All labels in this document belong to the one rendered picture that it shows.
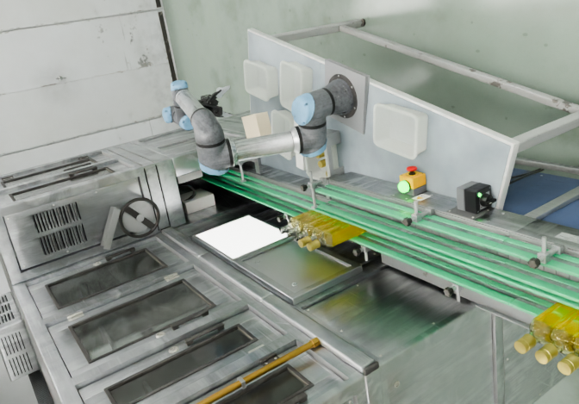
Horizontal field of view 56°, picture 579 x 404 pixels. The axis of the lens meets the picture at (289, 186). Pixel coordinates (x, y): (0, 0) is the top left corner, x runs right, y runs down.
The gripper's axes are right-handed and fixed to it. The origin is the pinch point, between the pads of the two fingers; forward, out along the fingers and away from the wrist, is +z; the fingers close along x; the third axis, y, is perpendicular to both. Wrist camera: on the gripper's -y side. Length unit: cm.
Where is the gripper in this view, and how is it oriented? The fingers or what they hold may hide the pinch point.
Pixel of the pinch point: (233, 101)
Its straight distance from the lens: 272.8
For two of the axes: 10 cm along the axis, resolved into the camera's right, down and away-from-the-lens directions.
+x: 0.2, 8.8, 4.8
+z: 8.2, -2.9, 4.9
